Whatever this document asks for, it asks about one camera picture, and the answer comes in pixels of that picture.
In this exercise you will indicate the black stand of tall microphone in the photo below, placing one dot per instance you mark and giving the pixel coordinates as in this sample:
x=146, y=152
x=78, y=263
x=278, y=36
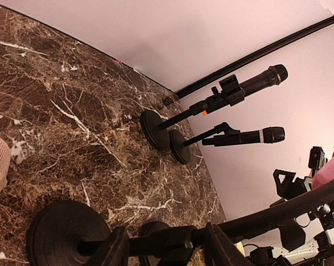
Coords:
x=155, y=129

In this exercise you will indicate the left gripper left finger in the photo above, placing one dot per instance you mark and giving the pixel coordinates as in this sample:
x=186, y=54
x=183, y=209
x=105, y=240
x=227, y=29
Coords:
x=114, y=250

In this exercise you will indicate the tall black microphone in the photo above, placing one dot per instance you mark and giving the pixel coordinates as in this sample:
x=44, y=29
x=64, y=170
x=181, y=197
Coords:
x=249, y=84

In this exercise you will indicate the pink microphone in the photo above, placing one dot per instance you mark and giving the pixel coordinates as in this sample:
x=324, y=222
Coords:
x=325, y=174

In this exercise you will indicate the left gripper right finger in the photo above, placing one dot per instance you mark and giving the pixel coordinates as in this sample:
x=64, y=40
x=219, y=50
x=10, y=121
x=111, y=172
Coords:
x=220, y=250

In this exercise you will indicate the small black microphone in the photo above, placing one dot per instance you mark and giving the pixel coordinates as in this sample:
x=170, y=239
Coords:
x=233, y=137

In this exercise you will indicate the black right corner post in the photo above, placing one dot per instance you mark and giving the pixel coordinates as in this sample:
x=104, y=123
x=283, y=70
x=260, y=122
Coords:
x=193, y=87

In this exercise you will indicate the black stand of small microphone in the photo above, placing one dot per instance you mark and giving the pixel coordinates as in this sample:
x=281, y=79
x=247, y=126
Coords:
x=179, y=145

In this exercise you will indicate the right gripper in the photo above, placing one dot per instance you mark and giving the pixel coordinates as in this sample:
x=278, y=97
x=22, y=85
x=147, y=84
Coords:
x=288, y=186

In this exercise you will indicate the black stand of pink microphone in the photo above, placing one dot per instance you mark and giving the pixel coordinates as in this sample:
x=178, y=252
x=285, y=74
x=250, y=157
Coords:
x=71, y=233

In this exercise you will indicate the black stand of blue microphone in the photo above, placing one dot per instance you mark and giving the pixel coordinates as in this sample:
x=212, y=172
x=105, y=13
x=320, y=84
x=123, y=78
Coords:
x=158, y=243

